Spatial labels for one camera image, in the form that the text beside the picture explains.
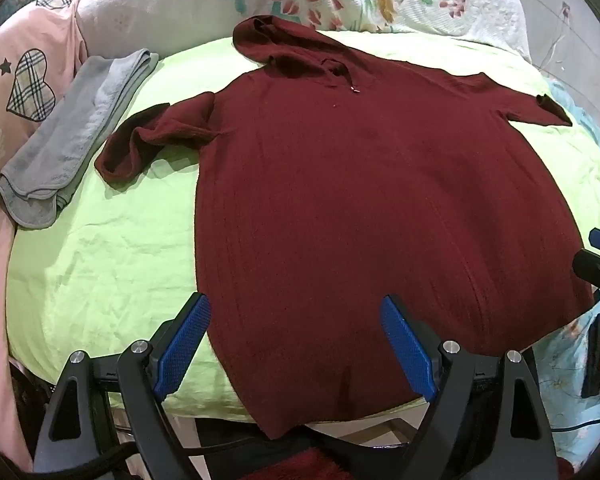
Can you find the pink heart print quilt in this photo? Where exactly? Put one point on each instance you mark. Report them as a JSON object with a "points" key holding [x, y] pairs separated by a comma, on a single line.
{"points": [[15, 90]]}

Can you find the light green bed sheet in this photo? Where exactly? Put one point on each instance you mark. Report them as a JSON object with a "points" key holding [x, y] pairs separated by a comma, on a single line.
{"points": [[115, 260]]}

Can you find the black flat object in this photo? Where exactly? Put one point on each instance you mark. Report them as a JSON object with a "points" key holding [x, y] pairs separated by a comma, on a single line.
{"points": [[596, 355]]}

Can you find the light blue floral sheet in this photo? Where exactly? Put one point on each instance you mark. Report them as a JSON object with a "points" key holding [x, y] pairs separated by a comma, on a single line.
{"points": [[565, 360]]}

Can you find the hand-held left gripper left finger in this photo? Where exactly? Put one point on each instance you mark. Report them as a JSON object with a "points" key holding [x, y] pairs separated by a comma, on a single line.
{"points": [[182, 345]]}

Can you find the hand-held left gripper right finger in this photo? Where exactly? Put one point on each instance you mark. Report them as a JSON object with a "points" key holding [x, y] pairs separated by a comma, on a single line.
{"points": [[407, 347]]}

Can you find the folded grey towel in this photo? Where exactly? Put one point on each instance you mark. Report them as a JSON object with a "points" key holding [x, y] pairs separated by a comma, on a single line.
{"points": [[75, 145]]}

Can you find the maroon hooded sweater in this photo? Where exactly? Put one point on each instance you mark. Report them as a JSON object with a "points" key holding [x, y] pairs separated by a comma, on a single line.
{"points": [[340, 200]]}

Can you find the maroon fuzzy cloth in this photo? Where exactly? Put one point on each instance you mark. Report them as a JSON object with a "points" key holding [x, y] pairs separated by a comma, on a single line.
{"points": [[310, 465]]}

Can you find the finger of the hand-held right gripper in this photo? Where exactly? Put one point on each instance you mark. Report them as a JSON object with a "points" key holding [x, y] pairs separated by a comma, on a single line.
{"points": [[597, 270]]}

